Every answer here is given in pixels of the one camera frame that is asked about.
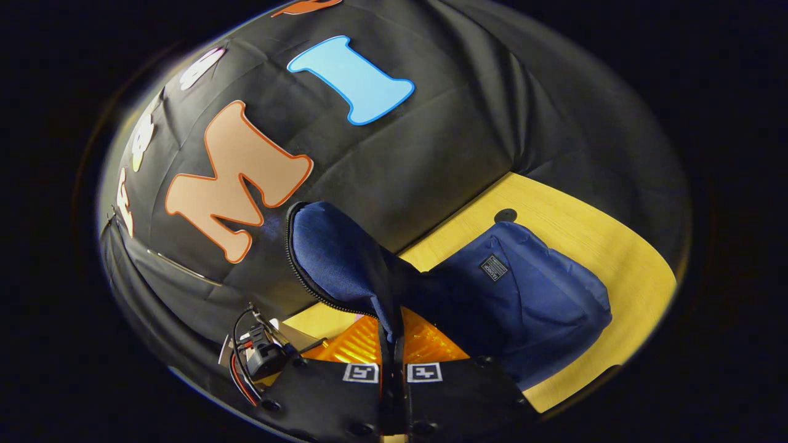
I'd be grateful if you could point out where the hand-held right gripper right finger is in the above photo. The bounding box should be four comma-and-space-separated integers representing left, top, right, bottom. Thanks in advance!
396, 308, 537, 441

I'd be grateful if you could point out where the blue schoolbag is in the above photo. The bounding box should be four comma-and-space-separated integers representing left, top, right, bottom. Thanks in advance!
284, 200, 614, 392

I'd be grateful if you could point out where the black backdrop cloth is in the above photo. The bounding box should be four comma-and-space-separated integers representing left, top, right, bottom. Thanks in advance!
98, 0, 693, 394

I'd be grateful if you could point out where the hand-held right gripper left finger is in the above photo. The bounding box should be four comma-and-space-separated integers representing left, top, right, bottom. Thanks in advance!
259, 315, 396, 441

